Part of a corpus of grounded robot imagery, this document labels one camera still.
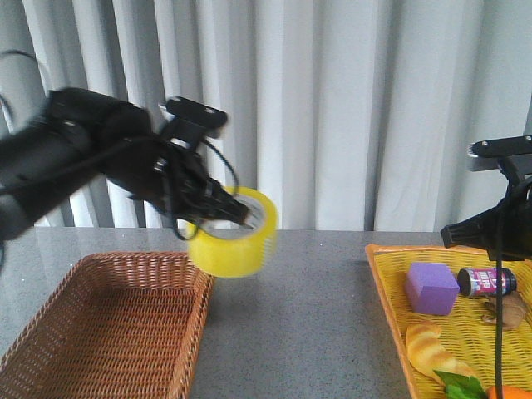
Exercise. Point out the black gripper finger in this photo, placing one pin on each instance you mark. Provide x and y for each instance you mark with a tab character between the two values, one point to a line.
223	206

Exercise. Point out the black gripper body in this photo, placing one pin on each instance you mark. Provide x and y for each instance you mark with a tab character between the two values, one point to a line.
503	231
170	178

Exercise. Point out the yellow tape roll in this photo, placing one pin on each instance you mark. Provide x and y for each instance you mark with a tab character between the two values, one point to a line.
226	249

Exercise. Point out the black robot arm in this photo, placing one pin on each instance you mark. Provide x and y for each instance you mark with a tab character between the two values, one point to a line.
81	134

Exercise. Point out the small dark labelled bottle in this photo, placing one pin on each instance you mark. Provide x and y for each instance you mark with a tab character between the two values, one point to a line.
482	282

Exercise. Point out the brown ginger root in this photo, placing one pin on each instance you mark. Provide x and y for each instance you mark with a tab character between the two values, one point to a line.
513	312

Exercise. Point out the purple foam block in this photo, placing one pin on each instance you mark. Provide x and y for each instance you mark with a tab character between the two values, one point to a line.
431	288

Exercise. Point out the yellow wicker basket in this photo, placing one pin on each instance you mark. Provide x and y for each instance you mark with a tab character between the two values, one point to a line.
463	332

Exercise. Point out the toy croissant bread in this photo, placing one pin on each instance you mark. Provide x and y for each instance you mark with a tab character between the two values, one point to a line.
427	354

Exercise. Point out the brown wicker basket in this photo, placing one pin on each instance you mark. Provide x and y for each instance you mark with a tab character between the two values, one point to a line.
119	325

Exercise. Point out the toy orange carrot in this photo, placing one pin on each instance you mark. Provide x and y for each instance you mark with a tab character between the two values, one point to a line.
509	392

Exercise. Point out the grey pleated curtain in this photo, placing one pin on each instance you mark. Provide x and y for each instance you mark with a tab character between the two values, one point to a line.
348	115

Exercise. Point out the green carrot leaves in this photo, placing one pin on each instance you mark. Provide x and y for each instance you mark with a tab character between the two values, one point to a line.
457	386

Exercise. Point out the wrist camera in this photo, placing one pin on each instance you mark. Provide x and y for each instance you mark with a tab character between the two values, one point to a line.
484	154
207	117

